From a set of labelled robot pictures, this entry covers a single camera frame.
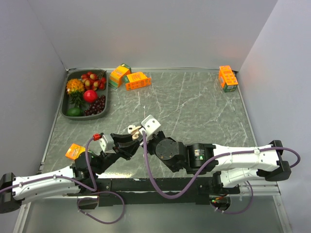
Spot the orange green carton near left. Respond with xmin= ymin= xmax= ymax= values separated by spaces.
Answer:
xmin=65 ymin=143 xmax=86 ymax=160

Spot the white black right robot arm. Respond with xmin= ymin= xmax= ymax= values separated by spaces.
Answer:
xmin=142 ymin=130 xmax=300 ymax=196

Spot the orange carton lying back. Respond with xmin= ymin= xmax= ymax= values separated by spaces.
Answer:
xmin=123 ymin=71 xmax=152 ymax=91

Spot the orange green carton upright back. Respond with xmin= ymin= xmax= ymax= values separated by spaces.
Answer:
xmin=108 ymin=63 xmax=132 ymax=89

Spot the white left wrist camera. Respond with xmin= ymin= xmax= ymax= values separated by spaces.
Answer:
xmin=93 ymin=133 xmax=115 ymax=153

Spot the dark red grape bunch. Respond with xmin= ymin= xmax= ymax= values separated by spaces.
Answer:
xmin=84 ymin=95 xmax=106 ymax=116

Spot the red apple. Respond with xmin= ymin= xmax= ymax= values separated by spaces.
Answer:
xmin=83 ymin=90 xmax=98 ymax=103

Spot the dark green fruit tray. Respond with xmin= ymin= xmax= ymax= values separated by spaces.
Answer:
xmin=60 ymin=69 xmax=109 ymax=121

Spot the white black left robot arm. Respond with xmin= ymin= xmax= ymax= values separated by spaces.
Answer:
xmin=0 ymin=133 xmax=140 ymax=214

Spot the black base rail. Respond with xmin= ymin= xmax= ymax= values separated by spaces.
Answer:
xmin=67 ymin=176 xmax=241 ymax=207

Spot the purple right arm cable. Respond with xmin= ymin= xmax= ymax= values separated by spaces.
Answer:
xmin=142 ymin=131 xmax=301 ymax=215

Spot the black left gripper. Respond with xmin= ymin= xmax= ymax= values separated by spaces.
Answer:
xmin=95 ymin=132 xmax=140 ymax=174

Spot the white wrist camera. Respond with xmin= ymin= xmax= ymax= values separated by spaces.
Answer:
xmin=141 ymin=115 xmax=161 ymax=141
xmin=93 ymin=133 xmax=115 ymax=153

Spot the beige earbud charging case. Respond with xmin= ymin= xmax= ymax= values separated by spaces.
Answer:
xmin=130 ymin=126 xmax=141 ymax=140

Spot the green avocado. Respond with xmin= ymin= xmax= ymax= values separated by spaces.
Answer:
xmin=66 ymin=107 xmax=83 ymax=117

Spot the white earbud charging case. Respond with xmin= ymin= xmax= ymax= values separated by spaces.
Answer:
xmin=127 ymin=125 xmax=136 ymax=134

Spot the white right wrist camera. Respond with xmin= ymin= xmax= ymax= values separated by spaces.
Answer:
xmin=141 ymin=115 xmax=161 ymax=141

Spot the orange spiky fruit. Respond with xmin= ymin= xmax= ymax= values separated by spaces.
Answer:
xmin=66 ymin=79 xmax=85 ymax=96

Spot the orange green carton right corner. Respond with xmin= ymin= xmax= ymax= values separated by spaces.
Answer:
xmin=219 ymin=66 xmax=238 ymax=92

